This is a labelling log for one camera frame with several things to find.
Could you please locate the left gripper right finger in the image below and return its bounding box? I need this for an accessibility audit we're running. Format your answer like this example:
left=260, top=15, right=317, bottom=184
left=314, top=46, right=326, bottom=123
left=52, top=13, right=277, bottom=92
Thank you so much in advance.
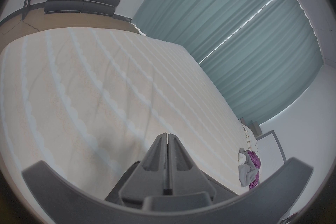
left=169, top=134, right=216, bottom=201

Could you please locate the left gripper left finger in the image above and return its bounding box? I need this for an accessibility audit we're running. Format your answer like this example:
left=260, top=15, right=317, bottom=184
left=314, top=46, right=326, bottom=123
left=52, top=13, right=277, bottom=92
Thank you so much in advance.
left=119, top=133, right=167, bottom=209

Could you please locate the black T-shirt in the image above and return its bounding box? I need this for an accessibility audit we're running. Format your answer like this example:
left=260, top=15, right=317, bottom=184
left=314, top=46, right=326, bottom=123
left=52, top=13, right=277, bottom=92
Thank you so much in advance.
left=104, top=160, right=240, bottom=204

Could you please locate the bed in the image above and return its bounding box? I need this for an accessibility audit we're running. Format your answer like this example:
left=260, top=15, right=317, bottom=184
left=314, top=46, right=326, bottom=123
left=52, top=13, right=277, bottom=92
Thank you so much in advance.
left=0, top=27, right=285, bottom=204

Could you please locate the white garment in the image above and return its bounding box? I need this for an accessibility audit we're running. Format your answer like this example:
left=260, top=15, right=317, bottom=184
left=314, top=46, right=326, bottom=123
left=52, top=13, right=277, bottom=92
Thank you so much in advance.
left=237, top=149, right=248, bottom=166

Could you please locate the grey garment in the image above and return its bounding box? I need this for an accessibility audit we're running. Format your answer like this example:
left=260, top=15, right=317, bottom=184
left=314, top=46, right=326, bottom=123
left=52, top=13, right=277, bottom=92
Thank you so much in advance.
left=238, top=156, right=259, bottom=187

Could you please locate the purple satin garment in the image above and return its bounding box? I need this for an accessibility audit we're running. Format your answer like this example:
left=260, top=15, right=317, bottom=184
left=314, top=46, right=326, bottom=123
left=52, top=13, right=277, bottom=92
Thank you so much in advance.
left=248, top=150, right=262, bottom=189

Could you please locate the white printed pillow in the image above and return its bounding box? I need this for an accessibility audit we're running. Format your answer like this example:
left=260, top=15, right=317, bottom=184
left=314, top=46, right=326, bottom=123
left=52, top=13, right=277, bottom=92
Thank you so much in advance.
left=241, top=124, right=261, bottom=156

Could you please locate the grey bedside table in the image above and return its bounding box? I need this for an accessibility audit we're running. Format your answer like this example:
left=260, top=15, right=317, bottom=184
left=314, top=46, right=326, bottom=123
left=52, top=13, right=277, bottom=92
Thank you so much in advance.
left=240, top=118, right=262, bottom=135

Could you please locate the blue-green curtain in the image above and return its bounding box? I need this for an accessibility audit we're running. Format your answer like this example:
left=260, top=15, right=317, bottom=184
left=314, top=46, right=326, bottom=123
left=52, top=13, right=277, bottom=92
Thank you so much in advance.
left=198, top=0, right=324, bottom=126
left=131, top=0, right=286, bottom=63

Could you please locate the black cable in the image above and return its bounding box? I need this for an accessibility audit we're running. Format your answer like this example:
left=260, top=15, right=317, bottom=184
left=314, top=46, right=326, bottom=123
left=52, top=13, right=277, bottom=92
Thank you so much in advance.
left=2, top=17, right=40, bottom=35

